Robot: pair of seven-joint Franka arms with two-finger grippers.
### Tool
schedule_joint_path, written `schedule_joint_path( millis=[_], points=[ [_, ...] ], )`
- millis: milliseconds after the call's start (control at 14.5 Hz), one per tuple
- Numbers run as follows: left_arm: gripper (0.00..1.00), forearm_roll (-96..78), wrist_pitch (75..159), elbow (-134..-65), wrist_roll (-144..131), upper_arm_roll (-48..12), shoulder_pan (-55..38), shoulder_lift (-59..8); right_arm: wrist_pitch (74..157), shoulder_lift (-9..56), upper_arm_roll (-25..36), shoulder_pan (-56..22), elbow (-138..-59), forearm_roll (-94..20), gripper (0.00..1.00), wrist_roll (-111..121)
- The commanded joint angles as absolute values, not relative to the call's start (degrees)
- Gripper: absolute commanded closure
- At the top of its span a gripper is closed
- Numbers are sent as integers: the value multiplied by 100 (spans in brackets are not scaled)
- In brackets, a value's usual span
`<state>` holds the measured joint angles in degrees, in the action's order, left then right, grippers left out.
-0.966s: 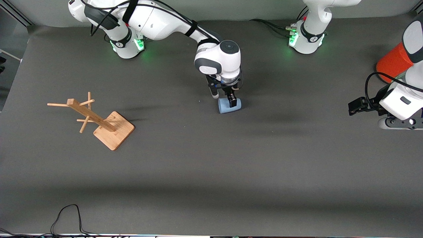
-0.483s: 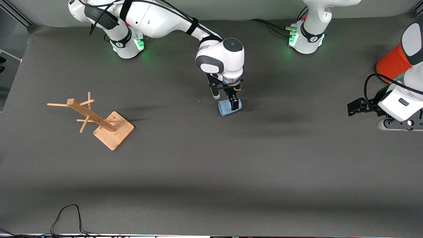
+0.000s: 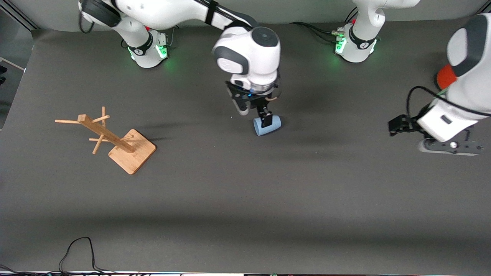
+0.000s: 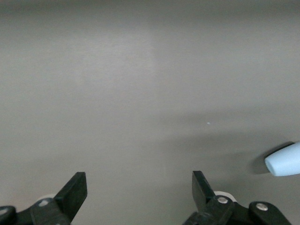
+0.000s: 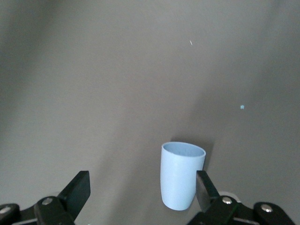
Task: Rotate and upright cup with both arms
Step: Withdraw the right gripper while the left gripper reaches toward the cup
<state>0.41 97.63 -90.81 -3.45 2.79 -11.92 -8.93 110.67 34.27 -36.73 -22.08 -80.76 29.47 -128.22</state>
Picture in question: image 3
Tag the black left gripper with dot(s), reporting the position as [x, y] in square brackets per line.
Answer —
[411, 123]

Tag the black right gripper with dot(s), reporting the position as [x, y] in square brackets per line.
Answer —
[257, 101]

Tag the light blue plastic cup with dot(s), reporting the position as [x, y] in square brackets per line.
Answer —
[257, 129]

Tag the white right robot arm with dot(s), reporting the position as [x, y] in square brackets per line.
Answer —
[245, 50]

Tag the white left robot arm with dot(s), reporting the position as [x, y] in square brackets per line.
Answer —
[472, 80]

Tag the orange can with silver lid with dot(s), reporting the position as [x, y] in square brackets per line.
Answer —
[445, 76]

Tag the wooden mug tree stand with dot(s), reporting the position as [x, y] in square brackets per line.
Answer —
[132, 155]

